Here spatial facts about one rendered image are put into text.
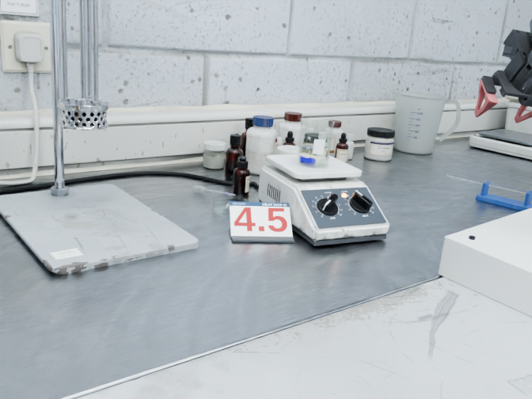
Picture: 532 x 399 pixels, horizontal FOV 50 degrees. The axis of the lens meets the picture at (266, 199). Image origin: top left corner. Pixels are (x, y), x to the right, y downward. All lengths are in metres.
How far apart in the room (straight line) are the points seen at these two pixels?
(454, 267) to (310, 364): 0.29
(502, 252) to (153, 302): 0.42
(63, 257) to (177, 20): 0.64
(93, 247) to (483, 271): 0.48
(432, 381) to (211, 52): 0.90
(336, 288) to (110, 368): 0.29
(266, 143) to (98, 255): 0.52
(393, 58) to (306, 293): 1.08
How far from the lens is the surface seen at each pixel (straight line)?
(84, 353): 0.56
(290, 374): 0.53
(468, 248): 0.75
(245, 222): 0.83
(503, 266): 0.73
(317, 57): 1.46
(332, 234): 0.81
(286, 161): 0.92
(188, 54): 1.25
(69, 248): 0.75
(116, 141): 1.14
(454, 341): 0.64
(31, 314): 0.63
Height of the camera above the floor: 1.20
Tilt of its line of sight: 17 degrees down
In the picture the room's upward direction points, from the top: 5 degrees clockwise
